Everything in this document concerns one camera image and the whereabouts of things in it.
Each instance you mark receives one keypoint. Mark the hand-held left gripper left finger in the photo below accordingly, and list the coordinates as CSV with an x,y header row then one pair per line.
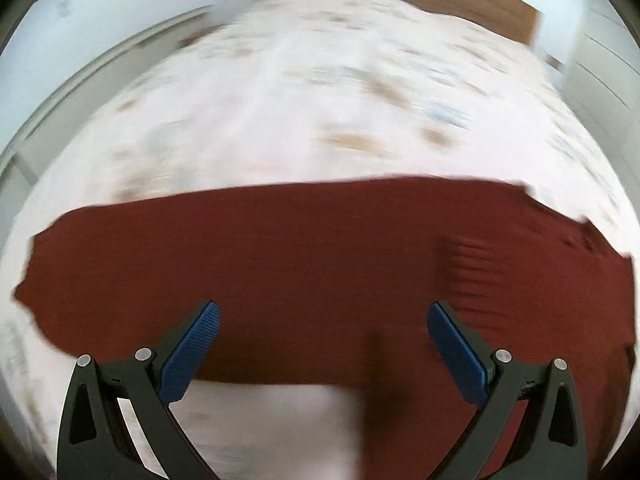
x,y
192,347

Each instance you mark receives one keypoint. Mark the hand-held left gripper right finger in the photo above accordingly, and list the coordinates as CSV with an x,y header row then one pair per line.
x,y
455,350

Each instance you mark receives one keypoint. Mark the dark red fleece garment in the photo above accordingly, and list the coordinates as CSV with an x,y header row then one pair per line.
x,y
300,260

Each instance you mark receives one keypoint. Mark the bed with patterned white cover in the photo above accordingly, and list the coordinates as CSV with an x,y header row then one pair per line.
x,y
300,85

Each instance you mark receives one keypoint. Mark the white wardrobe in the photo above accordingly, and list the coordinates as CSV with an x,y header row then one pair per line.
x,y
600,60

